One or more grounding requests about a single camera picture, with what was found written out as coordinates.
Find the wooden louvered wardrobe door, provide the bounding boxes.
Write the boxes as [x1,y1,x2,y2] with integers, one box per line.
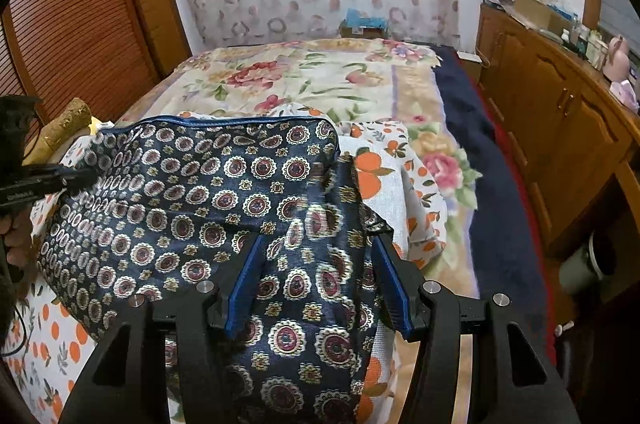
[0,0,194,141]

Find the pink tissue pack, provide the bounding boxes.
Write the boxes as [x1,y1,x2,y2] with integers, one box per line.
[611,79,640,111]

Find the floral blanket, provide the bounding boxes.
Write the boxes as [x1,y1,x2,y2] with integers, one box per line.
[127,38,485,301]

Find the navy blanket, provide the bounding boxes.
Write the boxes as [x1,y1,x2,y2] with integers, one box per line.
[431,44,552,346]

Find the wooden cabinet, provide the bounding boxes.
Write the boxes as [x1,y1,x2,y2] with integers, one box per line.
[474,2,640,256]

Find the grey waste bin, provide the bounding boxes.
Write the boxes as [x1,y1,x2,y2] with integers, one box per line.
[557,231,618,298]

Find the open cardboard box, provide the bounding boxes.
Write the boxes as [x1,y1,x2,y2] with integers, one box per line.
[509,0,574,36]

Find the navy patterned satin shirt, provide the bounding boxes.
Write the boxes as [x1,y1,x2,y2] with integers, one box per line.
[37,117,397,424]

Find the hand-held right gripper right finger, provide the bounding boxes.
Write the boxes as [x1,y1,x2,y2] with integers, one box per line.
[371,234,582,424]

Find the pink kettle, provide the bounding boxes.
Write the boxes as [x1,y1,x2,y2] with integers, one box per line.
[602,35,633,84]

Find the person's left hand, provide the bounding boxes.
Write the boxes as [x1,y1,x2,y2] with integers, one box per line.
[0,215,40,286]

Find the brown sunflower print cloth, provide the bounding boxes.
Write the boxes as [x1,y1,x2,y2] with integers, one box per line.
[37,97,94,151]

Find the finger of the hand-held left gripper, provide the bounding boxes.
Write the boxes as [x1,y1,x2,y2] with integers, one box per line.
[47,167,99,196]

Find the cardboard box with blue cloth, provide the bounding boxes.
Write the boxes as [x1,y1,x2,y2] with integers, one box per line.
[340,8,392,41]

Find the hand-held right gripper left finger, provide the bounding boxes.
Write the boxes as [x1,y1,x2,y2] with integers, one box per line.
[59,234,267,424]

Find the cluster of small bottles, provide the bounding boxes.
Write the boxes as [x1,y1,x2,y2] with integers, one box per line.
[560,22,609,66]

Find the black cable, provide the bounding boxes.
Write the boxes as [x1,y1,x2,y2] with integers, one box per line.
[0,301,32,359]

